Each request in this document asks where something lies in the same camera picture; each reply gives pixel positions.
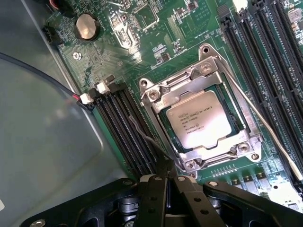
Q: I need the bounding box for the metal CPU socket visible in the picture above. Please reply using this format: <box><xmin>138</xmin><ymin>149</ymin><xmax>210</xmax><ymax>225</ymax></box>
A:
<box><xmin>138</xmin><ymin>43</ymin><xmax>264</xmax><ymax>179</ymax></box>

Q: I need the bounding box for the silver Intel CPU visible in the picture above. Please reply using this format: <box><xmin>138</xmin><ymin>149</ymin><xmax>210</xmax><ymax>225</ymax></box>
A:
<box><xmin>158</xmin><ymin>84</ymin><xmax>247</xmax><ymax>155</ymax></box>

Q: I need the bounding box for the short silver locking lever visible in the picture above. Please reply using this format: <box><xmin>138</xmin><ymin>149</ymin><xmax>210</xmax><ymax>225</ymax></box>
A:
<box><xmin>140</xmin><ymin>84</ymin><xmax>187</xmax><ymax>171</ymax></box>

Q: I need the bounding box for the long silver locking lever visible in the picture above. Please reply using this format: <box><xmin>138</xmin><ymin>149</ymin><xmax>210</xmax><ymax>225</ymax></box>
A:
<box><xmin>212</xmin><ymin>56</ymin><xmax>303</xmax><ymax>182</ymax></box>

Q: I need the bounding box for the silver socket cover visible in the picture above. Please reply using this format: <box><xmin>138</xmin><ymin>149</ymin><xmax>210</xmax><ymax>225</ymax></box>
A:
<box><xmin>148</xmin><ymin>56</ymin><xmax>262</xmax><ymax>167</ymax></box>

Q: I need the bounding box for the grey metal PC case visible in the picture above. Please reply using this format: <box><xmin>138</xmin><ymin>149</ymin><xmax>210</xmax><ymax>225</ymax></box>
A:
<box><xmin>0</xmin><ymin>0</ymin><xmax>140</xmax><ymax>227</ymax></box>

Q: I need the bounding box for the silver internal port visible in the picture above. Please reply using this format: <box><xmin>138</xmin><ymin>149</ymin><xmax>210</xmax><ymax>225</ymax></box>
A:
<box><xmin>109</xmin><ymin>13</ymin><xmax>141</xmax><ymax>51</ymax></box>

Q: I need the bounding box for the green motherboard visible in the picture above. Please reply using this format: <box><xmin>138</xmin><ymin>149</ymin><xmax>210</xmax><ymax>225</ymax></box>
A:
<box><xmin>44</xmin><ymin>0</ymin><xmax>303</xmax><ymax>213</ymax></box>

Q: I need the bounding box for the silver coin cell battery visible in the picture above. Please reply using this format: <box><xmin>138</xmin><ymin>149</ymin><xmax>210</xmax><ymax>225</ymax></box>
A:
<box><xmin>74</xmin><ymin>13</ymin><xmax>100</xmax><ymax>41</ymax></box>

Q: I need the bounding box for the black board connector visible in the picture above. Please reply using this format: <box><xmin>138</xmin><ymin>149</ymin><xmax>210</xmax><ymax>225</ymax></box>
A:
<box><xmin>42</xmin><ymin>22</ymin><xmax>64</xmax><ymax>46</ymax></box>

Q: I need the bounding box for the grey square inductor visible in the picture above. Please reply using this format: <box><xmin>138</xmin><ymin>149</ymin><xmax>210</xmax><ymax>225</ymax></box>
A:
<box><xmin>287</xmin><ymin>8</ymin><xmax>303</xmax><ymax>25</ymax></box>

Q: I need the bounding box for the thin grey frayed wire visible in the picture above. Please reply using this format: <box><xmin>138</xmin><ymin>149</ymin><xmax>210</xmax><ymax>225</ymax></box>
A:
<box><xmin>129</xmin><ymin>115</ymin><xmax>172</xmax><ymax>163</ymax></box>

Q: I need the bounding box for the black and red wire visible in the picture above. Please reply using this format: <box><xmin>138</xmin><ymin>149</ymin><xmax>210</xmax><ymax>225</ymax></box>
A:
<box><xmin>0</xmin><ymin>52</ymin><xmax>82</xmax><ymax>104</ymax></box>

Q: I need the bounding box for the square chip silver frame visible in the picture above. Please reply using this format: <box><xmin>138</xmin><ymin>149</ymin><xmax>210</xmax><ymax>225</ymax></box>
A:
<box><xmin>132</xmin><ymin>0</ymin><xmax>160</xmax><ymax>32</ymax></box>

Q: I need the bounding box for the black connector with red wire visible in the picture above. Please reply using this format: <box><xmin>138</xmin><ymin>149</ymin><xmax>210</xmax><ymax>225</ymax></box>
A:
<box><xmin>46</xmin><ymin>0</ymin><xmax>77</xmax><ymax>19</ymax></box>

